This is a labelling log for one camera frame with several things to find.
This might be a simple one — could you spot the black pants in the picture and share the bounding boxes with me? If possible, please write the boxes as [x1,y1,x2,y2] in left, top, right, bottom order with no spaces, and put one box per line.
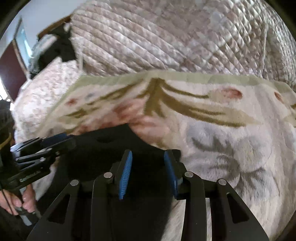
[37,125,173,240]

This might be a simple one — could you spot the person's left hand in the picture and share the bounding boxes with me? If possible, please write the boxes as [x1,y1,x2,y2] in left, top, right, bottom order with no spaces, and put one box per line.
[1,184,36,215]

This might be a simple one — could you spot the quilted beige comforter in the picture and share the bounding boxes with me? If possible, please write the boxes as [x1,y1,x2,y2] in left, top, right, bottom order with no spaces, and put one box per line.
[70,1,295,89]

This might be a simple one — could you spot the quilted pillow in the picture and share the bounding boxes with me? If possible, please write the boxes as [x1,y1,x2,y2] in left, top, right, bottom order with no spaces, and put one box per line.
[11,57,83,143]

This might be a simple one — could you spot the floral plush blanket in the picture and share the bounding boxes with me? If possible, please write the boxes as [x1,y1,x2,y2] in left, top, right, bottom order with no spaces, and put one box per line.
[37,71,295,240]

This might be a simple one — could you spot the dark red door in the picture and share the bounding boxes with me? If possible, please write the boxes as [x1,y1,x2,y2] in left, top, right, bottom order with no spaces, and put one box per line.
[1,40,27,101]

